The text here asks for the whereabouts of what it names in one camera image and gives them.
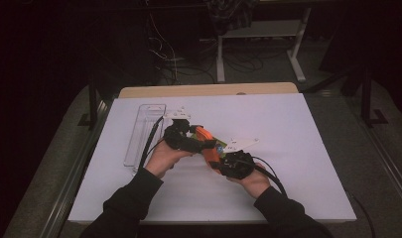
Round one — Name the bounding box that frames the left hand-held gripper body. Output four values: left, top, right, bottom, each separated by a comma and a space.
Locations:
162, 110, 205, 154

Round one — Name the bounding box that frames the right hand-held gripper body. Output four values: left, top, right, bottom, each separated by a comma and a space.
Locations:
218, 138, 260, 180

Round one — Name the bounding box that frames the orange phone case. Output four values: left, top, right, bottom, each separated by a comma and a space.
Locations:
192, 125, 223, 176

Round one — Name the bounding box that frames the green cartoon phone case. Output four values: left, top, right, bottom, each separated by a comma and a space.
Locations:
213, 137, 228, 155

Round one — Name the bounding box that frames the person's right hand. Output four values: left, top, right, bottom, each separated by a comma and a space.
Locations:
225, 164, 272, 199

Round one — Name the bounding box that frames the person's left hand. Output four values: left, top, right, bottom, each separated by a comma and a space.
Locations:
144, 138, 195, 179

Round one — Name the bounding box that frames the clear plastic tray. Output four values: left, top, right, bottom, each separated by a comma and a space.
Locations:
122, 103, 168, 176

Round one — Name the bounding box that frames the white table cover sheet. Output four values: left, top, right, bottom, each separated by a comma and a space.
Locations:
67, 92, 357, 223

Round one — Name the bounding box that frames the black metal stand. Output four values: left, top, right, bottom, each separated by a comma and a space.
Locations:
76, 74, 101, 131
359, 64, 390, 129

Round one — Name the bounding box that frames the dark cloth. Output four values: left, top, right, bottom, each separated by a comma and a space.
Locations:
205, 0, 260, 36

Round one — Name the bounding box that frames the left hand-held gripper cable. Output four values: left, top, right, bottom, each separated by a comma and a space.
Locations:
137, 115, 165, 174

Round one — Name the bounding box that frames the hand-held gripper cable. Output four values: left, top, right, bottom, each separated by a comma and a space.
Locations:
252, 156, 288, 197
137, 115, 165, 174

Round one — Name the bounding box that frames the right hand-held gripper cable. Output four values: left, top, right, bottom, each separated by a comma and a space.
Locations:
252, 156, 288, 197

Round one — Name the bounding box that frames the tangle of floor cables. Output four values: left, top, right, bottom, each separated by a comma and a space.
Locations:
145, 12, 219, 85

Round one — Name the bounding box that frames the metal rail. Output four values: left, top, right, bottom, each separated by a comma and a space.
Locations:
350, 108, 402, 206
39, 98, 113, 238

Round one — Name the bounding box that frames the white desk frame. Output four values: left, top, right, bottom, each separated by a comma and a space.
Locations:
215, 6, 313, 84

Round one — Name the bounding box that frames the black cable beside table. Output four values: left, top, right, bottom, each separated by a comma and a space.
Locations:
346, 190, 377, 238

